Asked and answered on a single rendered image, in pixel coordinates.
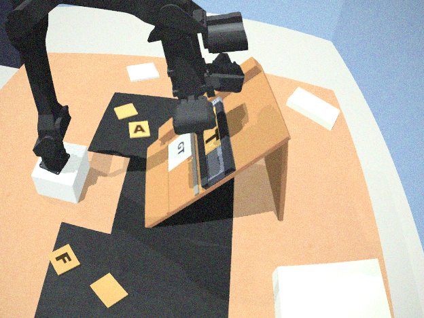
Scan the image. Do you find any tan wooden inclined board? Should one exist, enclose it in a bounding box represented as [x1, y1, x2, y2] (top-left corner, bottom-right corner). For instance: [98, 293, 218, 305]
[145, 57, 292, 228]

